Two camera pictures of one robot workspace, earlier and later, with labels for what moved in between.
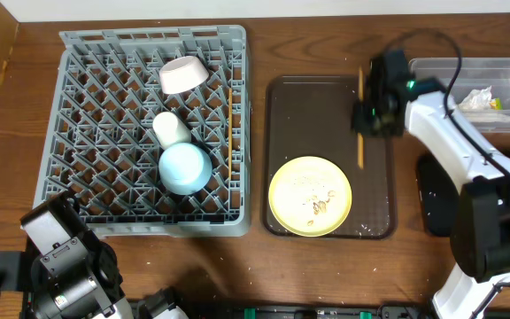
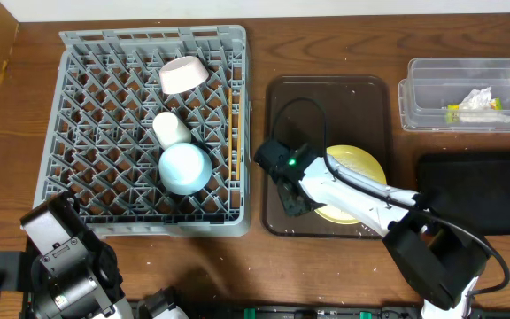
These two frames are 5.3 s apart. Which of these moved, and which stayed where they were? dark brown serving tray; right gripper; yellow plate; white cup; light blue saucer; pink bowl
Moved: right gripper; yellow plate
Stayed: light blue saucer; white cup; pink bowl; dark brown serving tray
